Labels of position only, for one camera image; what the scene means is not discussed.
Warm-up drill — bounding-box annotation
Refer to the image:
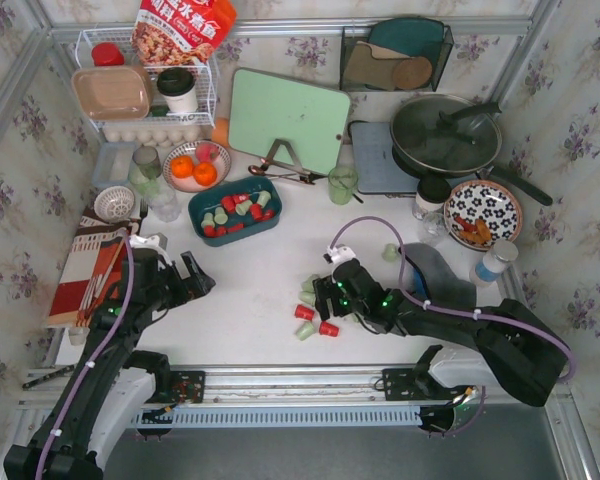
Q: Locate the black frying pan with lid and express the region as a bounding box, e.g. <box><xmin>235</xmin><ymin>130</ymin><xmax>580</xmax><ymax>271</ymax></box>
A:
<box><xmin>389</xmin><ymin>94</ymin><xmax>553</xmax><ymax>206</ymax></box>

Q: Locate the mint green cutting board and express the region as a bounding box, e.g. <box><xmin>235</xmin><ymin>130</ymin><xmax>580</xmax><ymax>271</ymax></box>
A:
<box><xmin>228</xmin><ymin>68</ymin><xmax>351</xmax><ymax>174</ymax></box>

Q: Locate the small white colander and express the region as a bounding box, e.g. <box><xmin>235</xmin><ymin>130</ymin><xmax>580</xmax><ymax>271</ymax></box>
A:
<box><xmin>94</xmin><ymin>186</ymin><xmax>135</xmax><ymax>222</ymax></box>

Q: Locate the green capsule bottom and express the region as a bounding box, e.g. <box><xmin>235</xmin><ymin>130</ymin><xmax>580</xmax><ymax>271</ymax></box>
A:
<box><xmin>295</xmin><ymin>322</ymin><xmax>316</xmax><ymax>341</ymax></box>

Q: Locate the black mesh organizer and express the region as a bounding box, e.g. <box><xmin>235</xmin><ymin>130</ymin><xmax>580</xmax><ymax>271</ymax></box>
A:
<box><xmin>339</xmin><ymin>16</ymin><xmax>454</xmax><ymax>92</ymax></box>

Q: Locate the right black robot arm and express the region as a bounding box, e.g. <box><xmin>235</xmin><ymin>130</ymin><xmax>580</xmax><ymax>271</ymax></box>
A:
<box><xmin>332</xmin><ymin>259</ymin><xmax>572</xmax><ymax>407</ymax></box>

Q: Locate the clear plastic cup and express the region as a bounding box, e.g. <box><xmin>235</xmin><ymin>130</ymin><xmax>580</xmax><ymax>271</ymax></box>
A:
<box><xmin>148</xmin><ymin>186</ymin><xmax>181</xmax><ymax>223</ymax></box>

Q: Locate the beige food container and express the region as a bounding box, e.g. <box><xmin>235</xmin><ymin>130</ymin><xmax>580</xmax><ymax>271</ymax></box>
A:
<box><xmin>71</xmin><ymin>65</ymin><xmax>153</xmax><ymax>122</ymax></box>

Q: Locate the egg tray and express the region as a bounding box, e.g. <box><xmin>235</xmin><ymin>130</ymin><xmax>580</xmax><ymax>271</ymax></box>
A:
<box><xmin>102</xmin><ymin>125</ymin><xmax>207</xmax><ymax>147</ymax></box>

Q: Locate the blue floral plate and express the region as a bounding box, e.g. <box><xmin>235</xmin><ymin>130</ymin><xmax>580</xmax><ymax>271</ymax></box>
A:
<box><xmin>443</xmin><ymin>180</ymin><xmax>523</xmax><ymax>251</ymax></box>

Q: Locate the green glass cup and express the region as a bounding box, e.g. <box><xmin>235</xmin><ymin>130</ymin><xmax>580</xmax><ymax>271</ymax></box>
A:
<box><xmin>327</xmin><ymin>166</ymin><xmax>358</xmax><ymax>205</ymax></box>

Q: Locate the black lid jar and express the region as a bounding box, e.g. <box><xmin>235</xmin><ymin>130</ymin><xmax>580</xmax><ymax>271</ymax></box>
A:
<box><xmin>412</xmin><ymin>175</ymin><xmax>452</xmax><ymax>220</ymax></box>

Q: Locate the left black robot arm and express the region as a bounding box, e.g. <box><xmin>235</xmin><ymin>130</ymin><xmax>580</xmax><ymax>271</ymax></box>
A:
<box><xmin>3</xmin><ymin>247</ymin><xmax>215</xmax><ymax>479</ymax></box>

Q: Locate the white bottle silver cap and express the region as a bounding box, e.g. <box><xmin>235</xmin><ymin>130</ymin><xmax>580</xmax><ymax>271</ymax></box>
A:
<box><xmin>470</xmin><ymin>239</ymin><xmax>519</xmax><ymax>287</ymax></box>

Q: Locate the red lid jar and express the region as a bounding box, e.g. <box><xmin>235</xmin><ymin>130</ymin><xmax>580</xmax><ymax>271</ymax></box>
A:
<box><xmin>91</xmin><ymin>42</ymin><xmax>125</xmax><ymax>67</ymax></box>

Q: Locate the white wire rack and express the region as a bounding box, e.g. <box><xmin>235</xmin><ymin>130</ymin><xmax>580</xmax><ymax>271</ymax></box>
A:
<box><xmin>71</xmin><ymin>27</ymin><xmax>219</xmax><ymax>129</ymax></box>

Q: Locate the striped orange cloth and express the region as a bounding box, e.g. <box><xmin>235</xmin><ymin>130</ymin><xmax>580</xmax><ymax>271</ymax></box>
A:
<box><xmin>45</xmin><ymin>208</ymin><xmax>142</xmax><ymax>328</ymax></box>

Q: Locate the white cup black lid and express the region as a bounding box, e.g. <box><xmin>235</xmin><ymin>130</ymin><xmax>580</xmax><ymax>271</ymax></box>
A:
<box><xmin>156</xmin><ymin>67</ymin><xmax>198</xmax><ymax>114</ymax></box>

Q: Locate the green capsule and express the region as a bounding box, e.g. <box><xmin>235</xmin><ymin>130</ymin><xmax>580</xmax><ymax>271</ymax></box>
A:
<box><xmin>382</xmin><ymin>244</ymin><xmax>400</xmax><ymax>263</ymax></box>
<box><xmin>295</xmin><ymin>322</ymin><xmax>316</xmax><ymax>341</ymax></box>
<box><xmin>214</xmin><ymin>207</ymin><xmax>229</xmax><ymax>226</ymax></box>

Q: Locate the red snack bag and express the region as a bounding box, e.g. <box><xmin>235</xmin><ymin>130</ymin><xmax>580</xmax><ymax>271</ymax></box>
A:
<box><xmin>131</xmin><ymin>0</ymin><xmax>237</xmax><ymax>66</ymax></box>

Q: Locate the teal storage basket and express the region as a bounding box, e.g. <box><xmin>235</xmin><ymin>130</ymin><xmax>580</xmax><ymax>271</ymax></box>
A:
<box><xmin>188</xmin><ymin>177</ymin><xmax>282</xmax><ymax>247</ymax></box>

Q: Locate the green tinted glass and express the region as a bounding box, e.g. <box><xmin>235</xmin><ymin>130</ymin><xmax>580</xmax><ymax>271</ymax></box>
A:
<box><xmin>128</xmin><ymin>146</ymin><xmax>162</xmax><ymax>199</ymax></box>

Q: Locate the fruit bowl plate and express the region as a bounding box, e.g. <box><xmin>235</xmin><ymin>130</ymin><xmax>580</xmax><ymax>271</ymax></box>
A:
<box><xmin>162</xmin><ymin>140</ymin><xmax>232</xmax><ymax>193</ymax></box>

